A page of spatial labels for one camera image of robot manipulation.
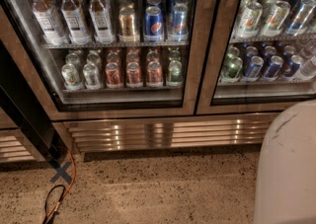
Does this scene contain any glass fridge door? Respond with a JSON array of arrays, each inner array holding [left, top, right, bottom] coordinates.
[[0, 0, 222, 121], [197, 0, 316, 114]]

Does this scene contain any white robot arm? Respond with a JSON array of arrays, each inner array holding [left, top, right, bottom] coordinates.
[[212, 0, 316, 224]]

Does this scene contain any green can right fridge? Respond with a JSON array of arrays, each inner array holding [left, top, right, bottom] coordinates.
[[221, 56, 243, 83]]

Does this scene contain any neighbouring fridge grille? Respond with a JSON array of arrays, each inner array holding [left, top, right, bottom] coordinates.
[[0, 129, 44, 163]]

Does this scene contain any white 7up can left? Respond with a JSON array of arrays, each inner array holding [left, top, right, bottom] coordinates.
[[236, 2, 263, 38]]

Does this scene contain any white 7up can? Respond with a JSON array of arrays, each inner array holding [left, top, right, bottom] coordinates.
[[260, 0, 290, 37], [236, 2, 263, 38]]

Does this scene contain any white 7up can right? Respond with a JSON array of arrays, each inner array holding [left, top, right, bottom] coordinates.
[[260, 0, 290, 37]]

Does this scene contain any silver blue diet can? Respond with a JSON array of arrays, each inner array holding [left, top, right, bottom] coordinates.
[[169, 4, 189, 42]]

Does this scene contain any blue pepsi can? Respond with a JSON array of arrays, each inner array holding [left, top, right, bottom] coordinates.
[[144, 6, 164, 42]]

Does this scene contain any blue silver can upper right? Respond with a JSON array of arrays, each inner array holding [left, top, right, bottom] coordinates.
[[284, 0, 316, 36]]

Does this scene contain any blue can right lower left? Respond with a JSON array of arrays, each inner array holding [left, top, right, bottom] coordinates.
[[243, 56, 264, 82]]

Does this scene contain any green silver can lower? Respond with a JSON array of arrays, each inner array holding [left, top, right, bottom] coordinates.
[[167, 60, 183, 86]]

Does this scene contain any gold soda can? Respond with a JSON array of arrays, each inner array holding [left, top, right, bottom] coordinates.
[[118, 7, 140, 42]]

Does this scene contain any red can right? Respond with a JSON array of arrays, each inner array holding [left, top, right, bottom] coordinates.
[[146, 61, 163, 87]]

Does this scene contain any red can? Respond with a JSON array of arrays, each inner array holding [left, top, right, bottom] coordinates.
[[126, 62, 143, 88], [146, 61, 163, 87], [106, 62, 122, 88]]

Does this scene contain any tea bottle right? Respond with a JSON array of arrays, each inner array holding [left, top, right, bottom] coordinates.
[[89, 0, 116, 43]]

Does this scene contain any tea bottle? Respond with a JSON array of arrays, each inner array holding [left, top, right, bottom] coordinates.
[[61, 0, 92, 44], [32, 0, 68, 45], [89, 0, 116, 43]]

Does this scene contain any red can middle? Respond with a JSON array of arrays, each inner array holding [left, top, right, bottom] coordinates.
[[126, 62, 143, 88]]

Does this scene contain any red can left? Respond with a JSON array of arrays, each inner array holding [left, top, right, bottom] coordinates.
[[106, 62, 122, 88]]

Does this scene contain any tea bottle middle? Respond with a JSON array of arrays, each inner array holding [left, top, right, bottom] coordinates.
[[61, 0, 92, 44]]

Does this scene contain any silver can lower shelf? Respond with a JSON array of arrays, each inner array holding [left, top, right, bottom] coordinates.
[[83, 63, 103, 90]]

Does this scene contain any white green can far left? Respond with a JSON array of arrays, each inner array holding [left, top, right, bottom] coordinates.
[[61, 63, 83, 91]]

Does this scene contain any tea bottle left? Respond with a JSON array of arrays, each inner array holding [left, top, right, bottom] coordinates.
[[32, 0, 68, 45]]

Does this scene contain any stainless steel vent grille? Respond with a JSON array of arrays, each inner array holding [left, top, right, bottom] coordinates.
[[53, 112, 277, 154]]

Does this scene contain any orange cable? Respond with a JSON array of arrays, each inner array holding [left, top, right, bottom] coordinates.
[[41, 150, 77, 224]]

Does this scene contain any black cable left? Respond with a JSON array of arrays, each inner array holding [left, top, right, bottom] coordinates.
[[43, 184, 67, 224]]

